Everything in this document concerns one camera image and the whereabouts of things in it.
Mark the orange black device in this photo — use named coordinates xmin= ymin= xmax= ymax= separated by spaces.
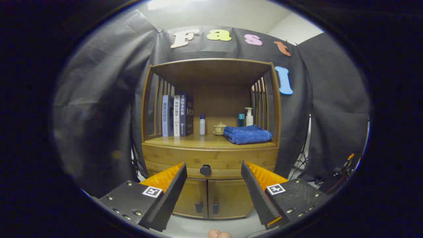
xmin=334 ymin=153 xmax=361 ymax=185

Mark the wooden drawer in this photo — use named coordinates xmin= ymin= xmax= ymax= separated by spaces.
xmin=143 ymin=143 xmax=280 ymax=179

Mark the wooden cabinet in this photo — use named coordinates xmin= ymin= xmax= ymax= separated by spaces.
xmin=141 ymin=58 xmax=282 ymax=220

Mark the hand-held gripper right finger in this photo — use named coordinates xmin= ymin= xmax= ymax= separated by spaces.
xmin=241 ymin=161 xmax=327 ymax=230

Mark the blue folded towel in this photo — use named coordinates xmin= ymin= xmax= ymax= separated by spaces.
xmin=223 ymin=125 xmax=273 ymax=145

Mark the dark blue book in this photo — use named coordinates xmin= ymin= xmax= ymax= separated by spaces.
xmin=179 ymin=92 xmax=194 ymax=137

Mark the beige lidded teacup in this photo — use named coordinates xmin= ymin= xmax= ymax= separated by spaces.
xmin=212 ymin=122 xmax=228 ymax=136

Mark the wooden cabinet door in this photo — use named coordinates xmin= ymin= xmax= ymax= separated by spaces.
xmin=208 ymin=178 xmax=255 ymax=220
xmin=172 ymin=178 xmax=209 ymax=219

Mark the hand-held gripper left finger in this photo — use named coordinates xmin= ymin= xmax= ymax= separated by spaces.
xmin=99 ymin=162 xmax=188 ymax=232

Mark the white spine book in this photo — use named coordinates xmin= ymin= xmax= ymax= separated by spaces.
xmin=173 ymin=95 xmax=181 ymax=137

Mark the wooden countertop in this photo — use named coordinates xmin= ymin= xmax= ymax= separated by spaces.
xmin=145 ymin=132 xmax=277 ymax=149

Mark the pale blue book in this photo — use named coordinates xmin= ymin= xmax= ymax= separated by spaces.
xmin=162 ymin=95 xmax=174 ymax=137

